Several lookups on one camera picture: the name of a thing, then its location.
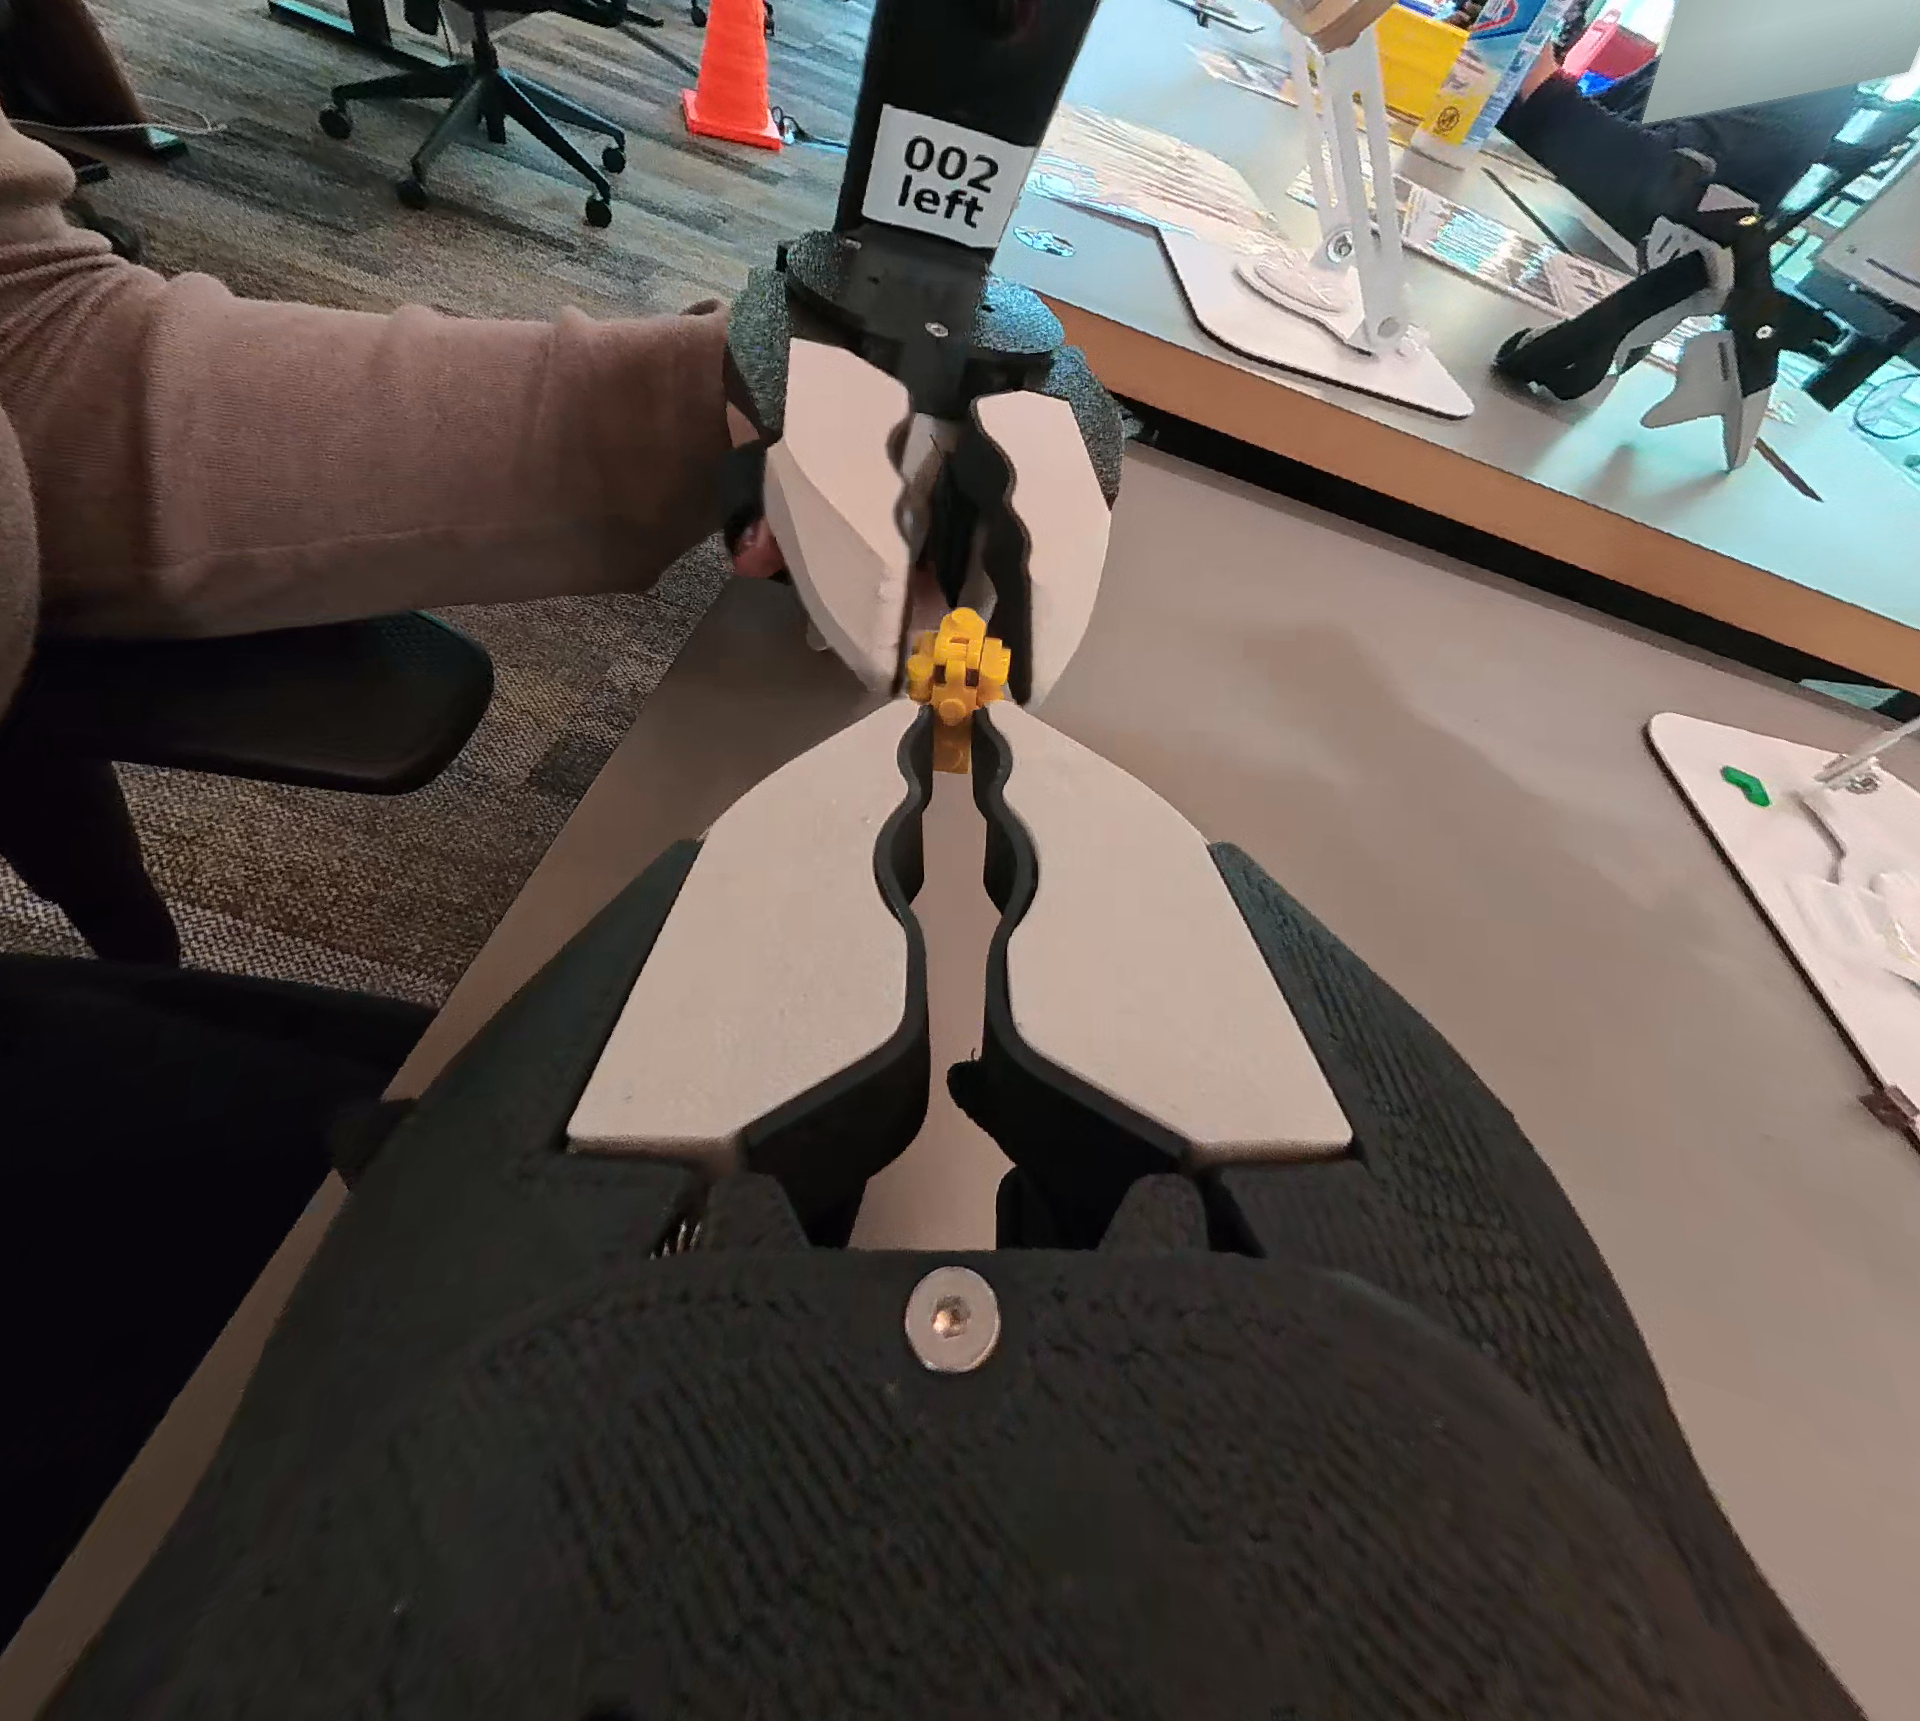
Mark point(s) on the yellow toy brick cluster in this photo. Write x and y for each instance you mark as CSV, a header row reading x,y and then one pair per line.
x,y
956,657

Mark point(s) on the person's left forearm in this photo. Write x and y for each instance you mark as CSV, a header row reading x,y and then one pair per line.
x,y
375,461

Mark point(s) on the printed paper sheet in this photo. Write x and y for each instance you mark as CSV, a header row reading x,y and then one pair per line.
x,y
1155,177

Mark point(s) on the white wipes canister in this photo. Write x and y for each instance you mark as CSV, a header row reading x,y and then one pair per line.
x,y
1522,40

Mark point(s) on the white book stand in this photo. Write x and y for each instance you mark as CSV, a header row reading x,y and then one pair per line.
x,y
1801,881

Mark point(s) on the person's leg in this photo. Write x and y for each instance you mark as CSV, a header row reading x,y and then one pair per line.
x,y
180,1226

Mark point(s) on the person's left hand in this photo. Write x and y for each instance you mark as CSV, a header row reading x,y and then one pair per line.
x,y
765,548

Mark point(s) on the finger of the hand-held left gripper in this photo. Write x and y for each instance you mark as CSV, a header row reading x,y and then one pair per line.
x,y
1059,520
832,507

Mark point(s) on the yellow storage bin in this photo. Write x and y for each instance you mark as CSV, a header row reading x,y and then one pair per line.
x,y
1418,65

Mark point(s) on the green L-shaped toy brick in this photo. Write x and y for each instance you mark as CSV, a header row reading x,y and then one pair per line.
x,y
1744,783

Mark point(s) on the black chair armrest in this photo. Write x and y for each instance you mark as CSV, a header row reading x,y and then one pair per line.
x,y
271,702

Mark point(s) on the yellow toy brick with pin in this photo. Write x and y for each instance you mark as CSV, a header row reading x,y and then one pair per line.
x,y
955,740

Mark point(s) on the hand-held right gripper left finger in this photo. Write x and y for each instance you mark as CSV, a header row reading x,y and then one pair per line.
x,y
750,988

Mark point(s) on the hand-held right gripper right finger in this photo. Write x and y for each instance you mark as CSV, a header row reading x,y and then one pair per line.
x,y
1155,988

